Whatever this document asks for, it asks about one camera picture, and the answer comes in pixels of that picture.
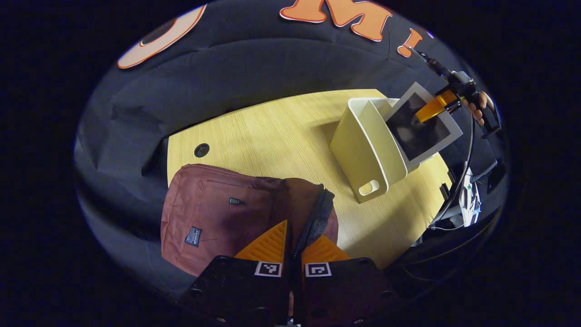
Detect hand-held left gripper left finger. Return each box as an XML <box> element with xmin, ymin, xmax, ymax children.
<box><xmin>179</xmin><ymin>219</ymin><xmax>291</xmax><ymax>327</ymax></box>

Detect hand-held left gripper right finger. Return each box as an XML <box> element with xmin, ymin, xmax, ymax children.
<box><xmin>297</xmin><ymin>234</ymin><xmax>400</xmax><ymax>327</ymax></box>

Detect grey portrait cover book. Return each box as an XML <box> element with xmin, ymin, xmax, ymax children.
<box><xmin>384</xmin><ymin>82</ymin><xmax>463</xmax><ymax>166</ymax></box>

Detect maroon schoolbag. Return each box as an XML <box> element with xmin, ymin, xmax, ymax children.
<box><xmin>160</xmin><ymin>163</ymin><xmax>340</xmax><ymax>277</ymax></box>

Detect cream plastic bookshelf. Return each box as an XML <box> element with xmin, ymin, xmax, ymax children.
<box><xmin>330</xmin><ymin>97</ymin><xmax>420</xmax><ymax>204</ymax></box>

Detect thin black rod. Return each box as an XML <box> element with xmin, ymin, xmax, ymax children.
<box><xmin>405</xmin><ymin>44</ymin><xmax>450</xmax><ymax>75</ymax></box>

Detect white crumpled sheet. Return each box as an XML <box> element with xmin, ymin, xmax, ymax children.
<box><xmin>458</xmin><ymin>168</ymin><xmax>482</xmax><ymax>228</ymax></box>

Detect black backdrop cloth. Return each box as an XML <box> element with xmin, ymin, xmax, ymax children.
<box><xmin>73</xmin><ymin>0</ymin><xmax>504</xmax><ymax>291</ymax></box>

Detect black cable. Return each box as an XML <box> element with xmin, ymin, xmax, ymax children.
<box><xmin>427</xmin><ymin>116</ymin><xmax>475</xmax><ymax>228</ymax></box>

